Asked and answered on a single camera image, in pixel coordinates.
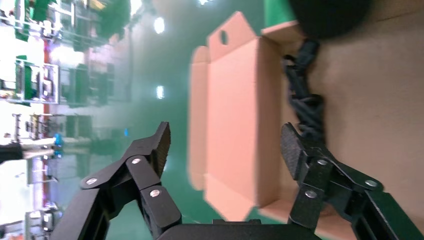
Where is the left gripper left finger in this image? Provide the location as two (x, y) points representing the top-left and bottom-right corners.
(49, 121), (182, 240)

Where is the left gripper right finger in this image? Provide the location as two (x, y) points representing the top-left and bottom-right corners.
(280, 122), (424, 240)

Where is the black wired computer mouse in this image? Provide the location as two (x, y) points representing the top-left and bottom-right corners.
(283, 0), (374, 140)

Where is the open brown cardboard mailer box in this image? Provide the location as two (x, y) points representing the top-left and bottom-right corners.
(187, 0), (424, 240)

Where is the metal storage shelf rack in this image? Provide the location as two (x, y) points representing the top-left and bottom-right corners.
(0, 54), (62, 107)

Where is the green table cloth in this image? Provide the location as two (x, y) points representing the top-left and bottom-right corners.
(263, 0), (297, 30)

